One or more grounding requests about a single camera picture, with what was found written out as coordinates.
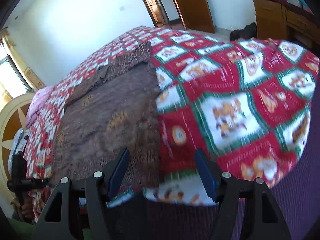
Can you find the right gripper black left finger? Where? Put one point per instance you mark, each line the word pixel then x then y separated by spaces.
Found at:
pixel 78 204

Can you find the brown knitted sweater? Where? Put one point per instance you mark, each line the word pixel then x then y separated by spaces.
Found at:
pixel 112 110

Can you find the person left hand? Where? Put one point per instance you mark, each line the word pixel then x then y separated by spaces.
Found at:
pixel 26 210

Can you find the grey patterned pillow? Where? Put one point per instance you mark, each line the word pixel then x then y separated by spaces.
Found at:
pixel 18 146

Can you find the cream wooden headboard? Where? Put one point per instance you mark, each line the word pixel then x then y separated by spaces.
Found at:
pixel 13 117

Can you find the red patchwork bedspread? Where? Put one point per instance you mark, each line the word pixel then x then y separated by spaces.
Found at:
pixel 246 103

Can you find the pink pillow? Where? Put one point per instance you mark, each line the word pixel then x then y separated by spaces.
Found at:
pixel 37 103

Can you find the yellow curtain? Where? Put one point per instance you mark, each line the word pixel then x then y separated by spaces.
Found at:
pixel 28 74

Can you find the window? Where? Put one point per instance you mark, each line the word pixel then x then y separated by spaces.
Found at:
pixel 12 80

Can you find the black bag on floor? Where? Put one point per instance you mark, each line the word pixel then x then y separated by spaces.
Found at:
pixel 249 31

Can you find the wooden desk cabinet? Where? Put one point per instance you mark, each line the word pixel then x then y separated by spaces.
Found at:
pixel 278 19

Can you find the brown wooden door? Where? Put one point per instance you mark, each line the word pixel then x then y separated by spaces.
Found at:
pixel 196 15

